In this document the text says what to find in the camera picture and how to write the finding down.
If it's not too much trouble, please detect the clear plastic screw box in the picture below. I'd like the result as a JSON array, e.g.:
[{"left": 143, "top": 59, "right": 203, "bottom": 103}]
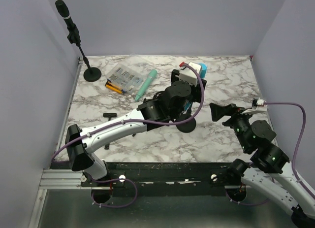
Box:
[{"left": 106, "top": 64, "right": 144, "bottom": 94}]

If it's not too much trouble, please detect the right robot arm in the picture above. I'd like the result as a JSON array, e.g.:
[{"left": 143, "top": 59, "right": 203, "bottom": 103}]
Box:
[{"left": 210, "top": 99, "right": 315, "bottom": 228}]

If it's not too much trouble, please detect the mint green microphone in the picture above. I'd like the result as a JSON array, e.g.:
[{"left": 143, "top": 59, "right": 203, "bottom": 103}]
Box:
[{"left": 134, "top": 69, "right": 158, "bottom": 102}]

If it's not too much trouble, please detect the yellow utility knife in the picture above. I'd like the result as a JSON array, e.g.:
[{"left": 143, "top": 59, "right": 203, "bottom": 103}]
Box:
[
  {"left": 106, "top": 81, "right": 126, "bottom": 94},
  {"left": 105, "top": 83, "right": 124, "bottom": 95}
]

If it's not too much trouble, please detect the black T-handle tool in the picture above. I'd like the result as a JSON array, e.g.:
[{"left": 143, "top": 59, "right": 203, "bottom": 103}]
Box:
[{"left": 103, "top": 113, "right": 117, "bottom": 150}]

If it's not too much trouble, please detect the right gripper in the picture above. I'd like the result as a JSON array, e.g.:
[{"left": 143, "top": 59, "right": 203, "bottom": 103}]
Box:
[{"left": 210, "top": 101, "right": 257, "bottom": 151}]

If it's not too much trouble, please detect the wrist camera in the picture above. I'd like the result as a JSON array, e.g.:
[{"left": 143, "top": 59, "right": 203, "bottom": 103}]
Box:
[
  {"left": 179, "top": 62, "right": 202, "bottom": 86},
  {"left": 242, "top": 98, "right": 267, "bottom": 115}
]

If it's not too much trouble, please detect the cyan blue microphone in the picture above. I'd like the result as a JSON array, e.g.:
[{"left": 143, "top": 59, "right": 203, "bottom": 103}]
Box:
[{"left": 184, "top": 63, "right": 207, "bottom": 111}]

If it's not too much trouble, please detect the black round-base stand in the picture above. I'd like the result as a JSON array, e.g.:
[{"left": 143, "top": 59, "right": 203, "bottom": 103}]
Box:
[
  {"left": 66, "top": 28, "right": 102, "bottom": 82},
  {"left": 176, "top": 102, "right": 196, "bottom": 133}
]

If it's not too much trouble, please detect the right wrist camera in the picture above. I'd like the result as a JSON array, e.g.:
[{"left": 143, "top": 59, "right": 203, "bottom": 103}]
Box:
[{"left": 242, "top": 98, "right": 267, "bottom": 115}]

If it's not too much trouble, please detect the black microphone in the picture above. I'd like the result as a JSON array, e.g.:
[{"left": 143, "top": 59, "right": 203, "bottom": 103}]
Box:
[{"left": 55, "top": 0, "right": 79, "bottom": 35}]

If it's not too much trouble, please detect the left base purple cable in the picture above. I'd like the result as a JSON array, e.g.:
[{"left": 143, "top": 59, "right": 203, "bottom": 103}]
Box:
[{"left": 86, "top": 173, "right": 138, "bottom": 209}]

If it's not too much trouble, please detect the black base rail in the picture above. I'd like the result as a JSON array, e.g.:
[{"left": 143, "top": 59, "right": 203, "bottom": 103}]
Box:
[{"left": 81, "top": 163, "right": 241, "bottom": 197}]

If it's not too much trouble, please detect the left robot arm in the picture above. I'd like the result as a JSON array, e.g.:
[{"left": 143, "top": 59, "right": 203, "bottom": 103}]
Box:
[{"left": 65, "top": 66, "right": 206, "bottom": 186}]

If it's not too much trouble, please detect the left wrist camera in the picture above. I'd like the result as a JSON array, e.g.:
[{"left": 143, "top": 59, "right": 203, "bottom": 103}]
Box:
[{"left": 179, "top": 62, "right": 202, "bottom": 86}]

